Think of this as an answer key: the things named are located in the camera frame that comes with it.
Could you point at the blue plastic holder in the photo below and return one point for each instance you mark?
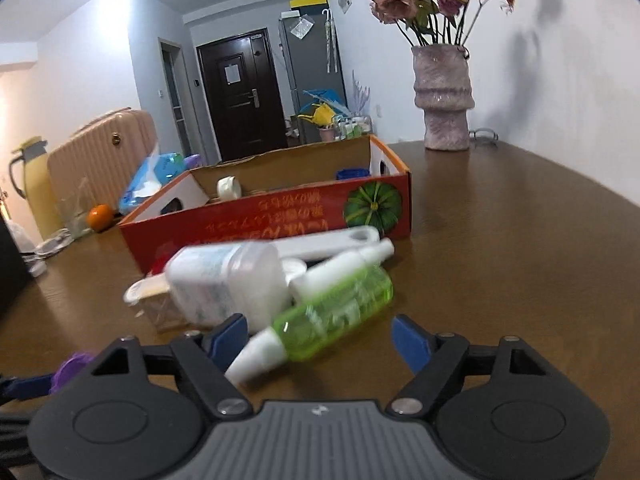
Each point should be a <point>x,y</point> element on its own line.
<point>325,96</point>

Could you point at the pink textured vase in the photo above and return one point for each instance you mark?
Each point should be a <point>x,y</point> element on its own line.
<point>442,100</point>

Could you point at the white folded umbrella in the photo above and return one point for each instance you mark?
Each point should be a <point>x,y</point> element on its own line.
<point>328,40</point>

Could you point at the yellow thermos jug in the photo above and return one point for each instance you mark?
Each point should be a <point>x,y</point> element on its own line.
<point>37,185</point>

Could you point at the white translucent plastic container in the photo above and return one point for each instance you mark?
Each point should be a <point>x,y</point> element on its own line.
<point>225,280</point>

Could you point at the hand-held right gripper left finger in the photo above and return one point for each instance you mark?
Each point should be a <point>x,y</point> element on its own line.
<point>231,332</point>

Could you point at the white plastic bag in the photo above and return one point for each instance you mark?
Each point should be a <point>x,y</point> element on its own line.
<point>25,250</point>

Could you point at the orange fruit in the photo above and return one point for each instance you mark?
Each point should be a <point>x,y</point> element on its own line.
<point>99,217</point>

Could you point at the grey refrigerator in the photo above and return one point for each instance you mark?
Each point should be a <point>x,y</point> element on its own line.
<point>310,65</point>

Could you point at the dark brown entrance door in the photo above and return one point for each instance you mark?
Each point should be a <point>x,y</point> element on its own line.
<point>240,95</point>

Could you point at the white tape roll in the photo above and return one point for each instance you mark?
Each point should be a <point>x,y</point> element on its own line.
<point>228,187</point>

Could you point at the yellow watering can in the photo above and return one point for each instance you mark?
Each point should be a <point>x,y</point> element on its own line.
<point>320,114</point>

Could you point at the white tube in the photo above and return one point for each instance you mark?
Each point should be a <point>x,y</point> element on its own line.
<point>325,244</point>

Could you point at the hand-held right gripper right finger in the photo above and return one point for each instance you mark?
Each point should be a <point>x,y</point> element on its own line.
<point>409,342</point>

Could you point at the yellow box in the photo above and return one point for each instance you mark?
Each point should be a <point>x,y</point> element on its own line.
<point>309,2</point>

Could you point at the small white round cup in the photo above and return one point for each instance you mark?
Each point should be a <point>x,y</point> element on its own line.
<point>140,291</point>

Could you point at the clear plastic bag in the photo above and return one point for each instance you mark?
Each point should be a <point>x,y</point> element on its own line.
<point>301,27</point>

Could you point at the printed orange cardboard box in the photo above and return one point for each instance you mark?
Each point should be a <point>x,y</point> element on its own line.
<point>300,212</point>

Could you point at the blue scalloped lid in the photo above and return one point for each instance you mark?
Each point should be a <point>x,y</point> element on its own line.
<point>352,174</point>

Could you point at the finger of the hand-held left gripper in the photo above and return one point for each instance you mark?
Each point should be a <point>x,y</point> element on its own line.
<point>25,386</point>

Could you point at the black object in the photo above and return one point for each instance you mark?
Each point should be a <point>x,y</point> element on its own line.
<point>11,270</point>

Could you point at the grey interior door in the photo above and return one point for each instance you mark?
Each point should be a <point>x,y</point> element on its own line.
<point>172,95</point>

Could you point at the green spray bottle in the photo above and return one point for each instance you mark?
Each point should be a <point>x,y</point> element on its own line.
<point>330,310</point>

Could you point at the blue tissue pack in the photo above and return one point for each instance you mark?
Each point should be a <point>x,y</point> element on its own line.
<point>150,180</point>

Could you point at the purple dried grass decoration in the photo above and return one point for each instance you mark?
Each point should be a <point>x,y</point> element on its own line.
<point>360,95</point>

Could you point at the storage rack with supplies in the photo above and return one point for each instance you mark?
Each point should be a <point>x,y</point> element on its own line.
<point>352,127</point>

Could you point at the pink ribbed suitcase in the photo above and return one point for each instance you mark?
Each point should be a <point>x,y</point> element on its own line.
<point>100,160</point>

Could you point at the purple box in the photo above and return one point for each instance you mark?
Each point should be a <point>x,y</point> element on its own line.
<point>193,161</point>

